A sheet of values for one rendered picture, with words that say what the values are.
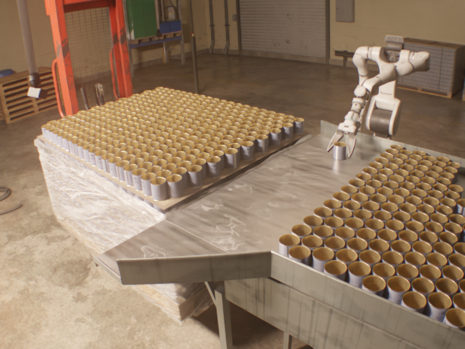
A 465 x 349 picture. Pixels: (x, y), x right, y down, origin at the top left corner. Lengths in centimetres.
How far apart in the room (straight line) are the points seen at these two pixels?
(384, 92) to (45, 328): 280
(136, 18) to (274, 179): 925
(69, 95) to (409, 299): 255
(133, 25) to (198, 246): 957
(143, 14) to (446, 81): 768
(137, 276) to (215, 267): 25
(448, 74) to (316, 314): 754
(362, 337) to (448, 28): 930
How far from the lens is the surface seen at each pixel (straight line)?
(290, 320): 137
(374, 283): 118
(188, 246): 140
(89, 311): 285
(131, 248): 144
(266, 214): 155
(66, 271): 329
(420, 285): 121
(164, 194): 166
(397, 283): 119
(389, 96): 267
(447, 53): 843
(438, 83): 856
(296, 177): 184
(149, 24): 1101
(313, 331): 134
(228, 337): 181
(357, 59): 274
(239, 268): 123
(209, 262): 120
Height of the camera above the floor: 189
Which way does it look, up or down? 26 degrees down
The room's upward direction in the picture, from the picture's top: 4 degrees counter-clockwise
